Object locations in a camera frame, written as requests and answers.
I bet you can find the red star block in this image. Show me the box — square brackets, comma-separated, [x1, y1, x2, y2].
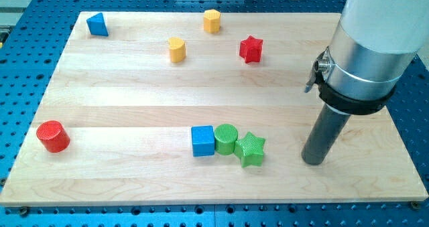
[239, 35, 263, 64]

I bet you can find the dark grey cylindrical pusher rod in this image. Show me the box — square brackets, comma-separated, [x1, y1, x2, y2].
[301, 104, 350, 165]

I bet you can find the red cylinder block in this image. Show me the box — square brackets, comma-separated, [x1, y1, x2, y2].
[36, 121, 70, 153]

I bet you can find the blue cube block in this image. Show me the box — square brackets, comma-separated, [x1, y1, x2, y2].
[191, 125, 215, 157]

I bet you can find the green star block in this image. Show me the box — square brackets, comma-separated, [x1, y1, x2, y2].
[234, 132, 265, 168]

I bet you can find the blue triangular prism block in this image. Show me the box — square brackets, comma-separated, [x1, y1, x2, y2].
[86, 13, 109, 37]

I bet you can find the yellow hexagonal block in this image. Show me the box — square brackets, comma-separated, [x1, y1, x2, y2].
[203, 9, 221, 33]

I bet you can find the black clamp ring with lever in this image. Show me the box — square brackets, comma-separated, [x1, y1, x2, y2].
[304, 46, 396, 117]

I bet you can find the light wooden board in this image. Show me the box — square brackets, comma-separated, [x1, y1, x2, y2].
[1, 12, 428, 207]

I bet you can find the yellow heart block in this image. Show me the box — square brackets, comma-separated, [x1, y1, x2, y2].
[168, 37, 186, 63]

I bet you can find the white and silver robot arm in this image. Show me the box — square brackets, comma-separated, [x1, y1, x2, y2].
[324, 0, 428, 100]

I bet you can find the green cylinder block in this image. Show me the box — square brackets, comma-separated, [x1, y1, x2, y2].
[214, 124, 238, 155]

